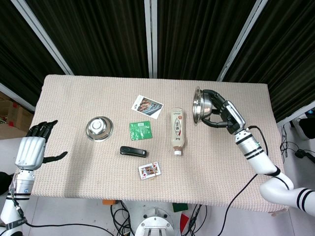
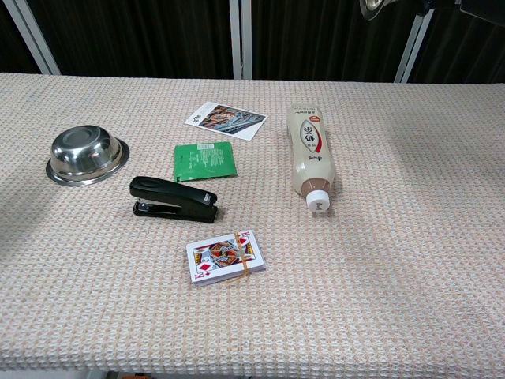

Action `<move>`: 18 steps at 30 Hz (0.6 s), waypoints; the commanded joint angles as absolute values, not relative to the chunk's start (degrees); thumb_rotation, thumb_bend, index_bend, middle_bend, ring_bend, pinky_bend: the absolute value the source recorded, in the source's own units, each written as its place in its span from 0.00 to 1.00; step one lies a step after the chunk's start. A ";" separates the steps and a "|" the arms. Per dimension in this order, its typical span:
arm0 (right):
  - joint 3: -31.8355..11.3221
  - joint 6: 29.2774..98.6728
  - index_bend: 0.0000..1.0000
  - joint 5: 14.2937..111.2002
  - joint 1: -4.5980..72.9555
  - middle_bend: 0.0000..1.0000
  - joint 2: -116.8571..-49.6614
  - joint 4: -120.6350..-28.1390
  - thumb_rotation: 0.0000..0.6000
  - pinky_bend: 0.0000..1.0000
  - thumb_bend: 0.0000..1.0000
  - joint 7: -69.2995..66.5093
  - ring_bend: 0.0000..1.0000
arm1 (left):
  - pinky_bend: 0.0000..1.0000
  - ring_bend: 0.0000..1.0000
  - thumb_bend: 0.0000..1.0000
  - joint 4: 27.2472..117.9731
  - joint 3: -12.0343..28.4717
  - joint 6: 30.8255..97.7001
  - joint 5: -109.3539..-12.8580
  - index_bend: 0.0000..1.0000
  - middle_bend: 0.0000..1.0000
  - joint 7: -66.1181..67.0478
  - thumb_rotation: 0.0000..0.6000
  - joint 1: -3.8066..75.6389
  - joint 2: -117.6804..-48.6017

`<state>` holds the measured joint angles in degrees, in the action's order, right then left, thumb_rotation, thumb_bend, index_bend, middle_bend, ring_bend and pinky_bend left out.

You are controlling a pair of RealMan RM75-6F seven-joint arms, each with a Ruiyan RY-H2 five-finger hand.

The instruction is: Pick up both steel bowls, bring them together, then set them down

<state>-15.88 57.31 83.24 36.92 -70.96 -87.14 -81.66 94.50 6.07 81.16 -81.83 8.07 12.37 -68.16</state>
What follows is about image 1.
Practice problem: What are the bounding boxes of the white partition post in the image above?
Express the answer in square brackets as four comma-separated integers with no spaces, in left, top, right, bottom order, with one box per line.
[11,0,74,76]
[0,82,35,112]
[216,0,269,82]
[144,0,158,79]
[277,100,315,127]

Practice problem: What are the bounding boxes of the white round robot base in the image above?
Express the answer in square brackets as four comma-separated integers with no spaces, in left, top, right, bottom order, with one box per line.
[134,206,182,236]

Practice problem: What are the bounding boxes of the green block under table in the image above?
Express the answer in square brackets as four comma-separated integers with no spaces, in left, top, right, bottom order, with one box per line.
[172,203,189,213]

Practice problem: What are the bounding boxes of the brown cardboard box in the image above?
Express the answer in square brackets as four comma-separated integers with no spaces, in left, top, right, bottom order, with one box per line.
[0,92,34,140]

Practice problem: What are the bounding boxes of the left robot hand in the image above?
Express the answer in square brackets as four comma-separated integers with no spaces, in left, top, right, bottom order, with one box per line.
[14,119,68,172]

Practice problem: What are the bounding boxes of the brown sauce bottle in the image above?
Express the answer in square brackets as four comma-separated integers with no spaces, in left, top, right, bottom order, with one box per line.
[170,107,187,156]

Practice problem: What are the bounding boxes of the steel bowl with wide rim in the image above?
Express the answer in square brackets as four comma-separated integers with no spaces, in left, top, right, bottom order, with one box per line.
[191,86,214,126]

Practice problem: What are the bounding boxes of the black floor cable bundle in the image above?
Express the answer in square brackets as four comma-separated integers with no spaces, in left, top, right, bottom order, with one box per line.
[110,203,135,236]

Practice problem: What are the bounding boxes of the green foil packet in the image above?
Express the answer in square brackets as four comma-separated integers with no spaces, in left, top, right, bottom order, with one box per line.
[128,120,153,141]

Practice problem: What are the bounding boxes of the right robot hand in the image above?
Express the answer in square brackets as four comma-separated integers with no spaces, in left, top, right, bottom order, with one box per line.
[201,88,247,135]

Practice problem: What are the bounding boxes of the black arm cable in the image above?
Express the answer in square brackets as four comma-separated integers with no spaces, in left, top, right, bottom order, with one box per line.
[218,125,270,236]
[8,172,52,228]

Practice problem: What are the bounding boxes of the printed photo card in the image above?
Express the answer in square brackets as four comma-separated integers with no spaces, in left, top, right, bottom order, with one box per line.
[130,94,164,120]

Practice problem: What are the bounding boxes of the black bag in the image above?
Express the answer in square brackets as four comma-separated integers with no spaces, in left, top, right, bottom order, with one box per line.
[0,172,14,195]

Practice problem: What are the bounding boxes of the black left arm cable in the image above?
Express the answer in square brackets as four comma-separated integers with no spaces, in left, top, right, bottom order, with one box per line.
[8,172,52,228]

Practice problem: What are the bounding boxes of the steel bowl with base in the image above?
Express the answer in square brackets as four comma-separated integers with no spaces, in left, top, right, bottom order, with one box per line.
[85,116,114,142]

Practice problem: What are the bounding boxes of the beige woven tablecloth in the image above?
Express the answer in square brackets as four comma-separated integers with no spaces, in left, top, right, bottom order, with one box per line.
[11,74,289,213]

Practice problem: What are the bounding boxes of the black floor plug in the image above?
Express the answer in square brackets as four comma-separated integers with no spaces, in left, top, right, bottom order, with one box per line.
[294,148,315,164]

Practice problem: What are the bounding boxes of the thin black floor cables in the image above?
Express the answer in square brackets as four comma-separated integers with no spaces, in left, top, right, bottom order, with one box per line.
[280,122,315,170]

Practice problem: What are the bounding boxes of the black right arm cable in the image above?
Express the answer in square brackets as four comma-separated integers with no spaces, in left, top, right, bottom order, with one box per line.
[218,125,270,236]

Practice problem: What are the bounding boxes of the black partition panel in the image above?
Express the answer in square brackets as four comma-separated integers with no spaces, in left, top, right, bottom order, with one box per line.
[223,0,315,123]
[24,0,151,78]
[0,0,67,105]
[156,0,259,81]

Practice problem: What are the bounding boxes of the black stapler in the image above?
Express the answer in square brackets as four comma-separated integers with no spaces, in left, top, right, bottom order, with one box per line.
[120,146,150,158]

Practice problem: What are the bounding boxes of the red triangular piece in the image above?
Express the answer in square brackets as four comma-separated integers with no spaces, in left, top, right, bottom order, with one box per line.
[181,213,191,231]

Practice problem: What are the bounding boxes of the playing card deck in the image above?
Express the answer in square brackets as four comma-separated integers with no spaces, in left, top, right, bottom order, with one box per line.
[138,161,162,180]

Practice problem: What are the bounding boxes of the white and black device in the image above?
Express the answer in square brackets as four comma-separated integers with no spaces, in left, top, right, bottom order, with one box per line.
[294,117,315,141]

